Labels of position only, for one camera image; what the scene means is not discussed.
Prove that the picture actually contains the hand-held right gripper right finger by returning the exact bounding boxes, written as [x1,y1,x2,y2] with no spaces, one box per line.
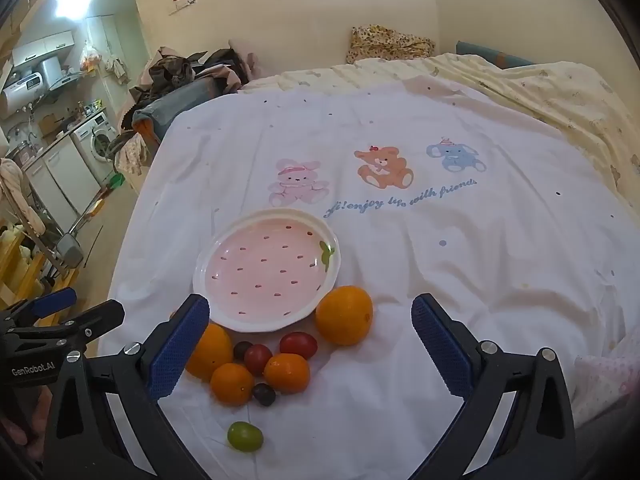
[411,294,576,480]

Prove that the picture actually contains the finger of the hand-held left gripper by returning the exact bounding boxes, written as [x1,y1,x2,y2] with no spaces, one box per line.
[10,300,126,359]
[0,287,78,332]

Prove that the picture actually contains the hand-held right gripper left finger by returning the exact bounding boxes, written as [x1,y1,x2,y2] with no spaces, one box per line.
[44,294,221,480]

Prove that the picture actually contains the medium orange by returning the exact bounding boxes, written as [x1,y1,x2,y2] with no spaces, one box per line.
[185,322,235,383]

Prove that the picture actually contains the red cherry tomato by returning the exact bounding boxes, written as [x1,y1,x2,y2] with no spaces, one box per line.
[279,332,319,360]
[243,343,274,377]

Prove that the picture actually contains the large orange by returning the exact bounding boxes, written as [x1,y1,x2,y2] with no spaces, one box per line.
[314,285,374,347]

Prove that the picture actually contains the green grape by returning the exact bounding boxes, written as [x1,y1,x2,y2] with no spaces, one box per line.
[227,421,264,452]

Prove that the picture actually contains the pink strawberry-shaped plate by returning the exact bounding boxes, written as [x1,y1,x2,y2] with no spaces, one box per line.
[192,208,342,333]

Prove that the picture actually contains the person's left hand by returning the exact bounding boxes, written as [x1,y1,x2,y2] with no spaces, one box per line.
[0,389,53,461]

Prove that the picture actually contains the metal folding chair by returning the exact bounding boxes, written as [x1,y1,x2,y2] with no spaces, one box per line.
[30,187,108,281]

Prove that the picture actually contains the white cartoon-print blanket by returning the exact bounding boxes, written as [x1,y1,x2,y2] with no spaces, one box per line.
[97,75,628,480]

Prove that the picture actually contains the white base cabinets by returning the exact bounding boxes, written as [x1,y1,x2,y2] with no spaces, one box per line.
[25,135,103,221]

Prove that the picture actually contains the pink hanging garment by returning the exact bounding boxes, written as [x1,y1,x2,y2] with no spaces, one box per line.
[0,157,46,251]

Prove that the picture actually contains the small floral garment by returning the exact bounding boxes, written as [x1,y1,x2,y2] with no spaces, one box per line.
[114,136,151,177]

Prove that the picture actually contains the pink dotted cloth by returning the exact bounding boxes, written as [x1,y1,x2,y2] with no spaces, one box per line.
[570,325,640,428]

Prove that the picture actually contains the white washing machine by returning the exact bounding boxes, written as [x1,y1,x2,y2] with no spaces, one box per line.
[70,110,120,185]

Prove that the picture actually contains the white water heater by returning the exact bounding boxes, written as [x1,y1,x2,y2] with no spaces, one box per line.
[0,71,45,120]

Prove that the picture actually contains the steel range hood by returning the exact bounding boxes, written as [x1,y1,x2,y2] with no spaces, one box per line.
[36,56,83,92]

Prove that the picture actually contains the hanging plastic bags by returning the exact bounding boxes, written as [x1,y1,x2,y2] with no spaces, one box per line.
[79,42,128,86]

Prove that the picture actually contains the pile of dark clothes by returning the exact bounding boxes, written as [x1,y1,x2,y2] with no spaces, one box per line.
[129,47,258,106]

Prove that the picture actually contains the pale yellow bed sheet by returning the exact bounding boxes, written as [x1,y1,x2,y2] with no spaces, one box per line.
[240,52,640,211]

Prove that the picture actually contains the teal headboard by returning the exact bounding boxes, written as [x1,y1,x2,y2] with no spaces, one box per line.
[455,40,536,69]

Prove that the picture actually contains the white wall cabinets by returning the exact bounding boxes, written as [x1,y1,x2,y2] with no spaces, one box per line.
[10,30,76,68]

